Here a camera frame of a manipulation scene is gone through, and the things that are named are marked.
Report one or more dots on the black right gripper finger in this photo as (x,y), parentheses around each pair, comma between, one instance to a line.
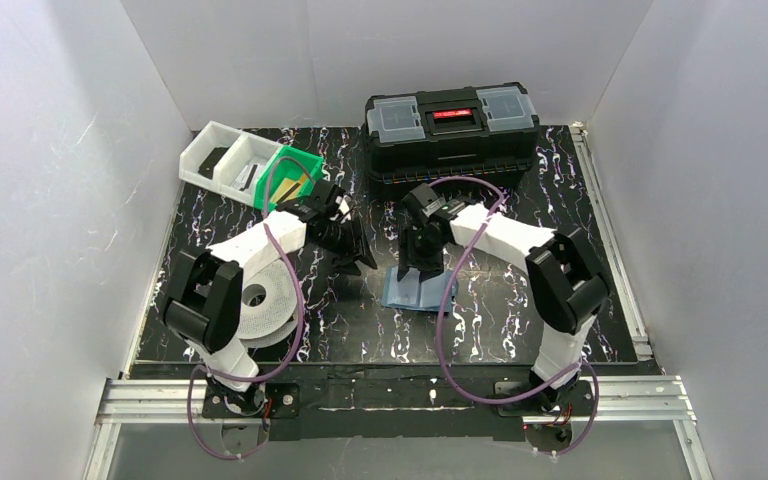
(429,272)
(402,272)

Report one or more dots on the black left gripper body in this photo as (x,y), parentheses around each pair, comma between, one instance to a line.
(342,232)

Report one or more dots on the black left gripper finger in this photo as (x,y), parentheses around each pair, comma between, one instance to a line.
(346,264)
(361,250)

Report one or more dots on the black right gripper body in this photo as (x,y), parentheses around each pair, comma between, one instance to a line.
(419,246)

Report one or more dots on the gold credit card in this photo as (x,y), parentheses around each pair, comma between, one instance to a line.
(289,189)

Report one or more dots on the white credit card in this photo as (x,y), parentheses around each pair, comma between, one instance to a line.
(246,177)

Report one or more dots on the black credit card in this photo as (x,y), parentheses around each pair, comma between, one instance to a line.
(208,165)

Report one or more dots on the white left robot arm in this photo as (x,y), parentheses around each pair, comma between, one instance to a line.
(203,298)

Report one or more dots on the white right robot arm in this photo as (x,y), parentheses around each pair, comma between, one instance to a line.
(568,282)

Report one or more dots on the green plastic bin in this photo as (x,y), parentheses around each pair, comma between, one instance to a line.
(287,162)

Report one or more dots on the white bin middle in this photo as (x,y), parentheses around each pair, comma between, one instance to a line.
(240,168)

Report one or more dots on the white bin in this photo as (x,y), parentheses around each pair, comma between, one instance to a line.
(240,168)
(198,161)

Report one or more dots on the black toolbox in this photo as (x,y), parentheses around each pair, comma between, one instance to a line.
(487,132)

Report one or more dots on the white bin far left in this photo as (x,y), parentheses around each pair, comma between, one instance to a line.
(198,161)

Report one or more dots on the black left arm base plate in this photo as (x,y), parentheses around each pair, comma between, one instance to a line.
(265,400)

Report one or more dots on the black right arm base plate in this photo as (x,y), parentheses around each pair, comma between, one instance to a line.
(543,404)

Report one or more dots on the aluminium rail frame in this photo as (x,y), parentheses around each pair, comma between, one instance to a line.
(365,397)

